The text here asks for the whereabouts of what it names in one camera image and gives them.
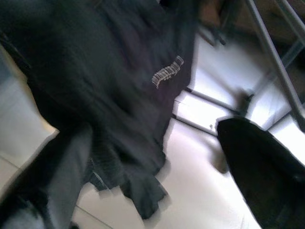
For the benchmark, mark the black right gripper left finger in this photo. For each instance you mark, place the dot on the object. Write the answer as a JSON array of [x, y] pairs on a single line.
[[59, 179]]

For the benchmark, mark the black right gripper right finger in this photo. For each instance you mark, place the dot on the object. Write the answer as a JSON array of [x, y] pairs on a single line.
[[269, 186]]

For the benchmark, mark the black shirt with white logo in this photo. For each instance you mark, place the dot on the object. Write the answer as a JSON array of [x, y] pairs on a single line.
[[95, 71]]

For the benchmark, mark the low dark wood cabinet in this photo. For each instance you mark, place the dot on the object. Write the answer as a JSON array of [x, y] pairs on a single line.
[[276, 31]]

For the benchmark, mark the black clothes rack silver rail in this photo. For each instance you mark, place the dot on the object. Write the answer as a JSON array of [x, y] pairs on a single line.
[[276, 59]]

